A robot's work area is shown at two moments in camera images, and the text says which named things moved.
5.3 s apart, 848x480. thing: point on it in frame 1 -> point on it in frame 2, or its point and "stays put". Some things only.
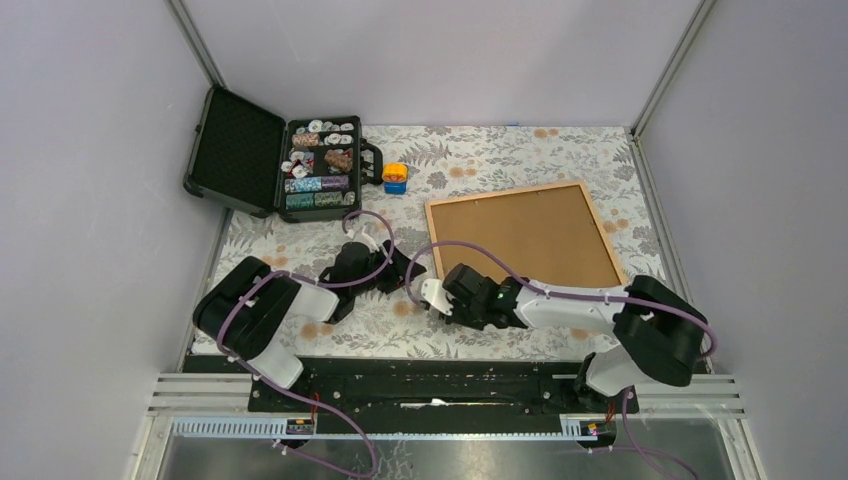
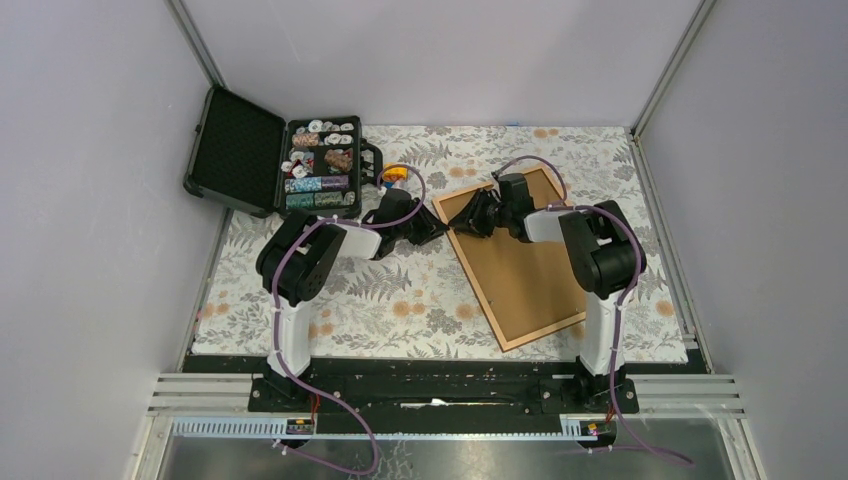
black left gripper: x=396 y=271 -> x=429 y=227
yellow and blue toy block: x=394 y=176 stays put
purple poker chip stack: x=335 y=181 stays put
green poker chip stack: x=300 y=201 stays put
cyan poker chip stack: x=303 y=184 stays put
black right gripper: x=457 y=319 -> x=470 y=217
